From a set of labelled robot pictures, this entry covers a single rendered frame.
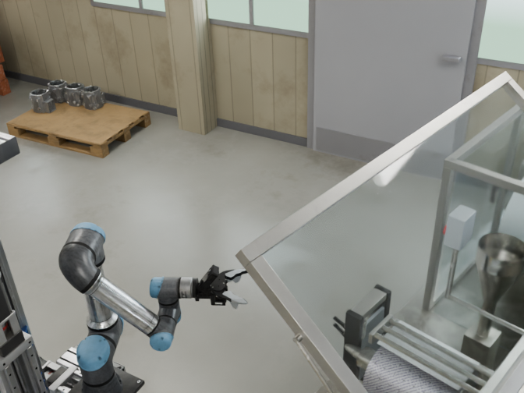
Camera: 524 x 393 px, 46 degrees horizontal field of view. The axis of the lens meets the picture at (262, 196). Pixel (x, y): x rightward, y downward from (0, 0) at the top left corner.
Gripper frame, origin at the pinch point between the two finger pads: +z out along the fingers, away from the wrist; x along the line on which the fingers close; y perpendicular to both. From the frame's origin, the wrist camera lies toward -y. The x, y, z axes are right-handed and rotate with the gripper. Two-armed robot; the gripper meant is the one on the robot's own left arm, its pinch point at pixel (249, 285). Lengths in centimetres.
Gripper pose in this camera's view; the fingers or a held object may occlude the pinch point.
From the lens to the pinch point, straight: 219.3
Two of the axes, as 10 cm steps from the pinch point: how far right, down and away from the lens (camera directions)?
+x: -0.6, 6.6, -7.5
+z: 10.0, 0.1, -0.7
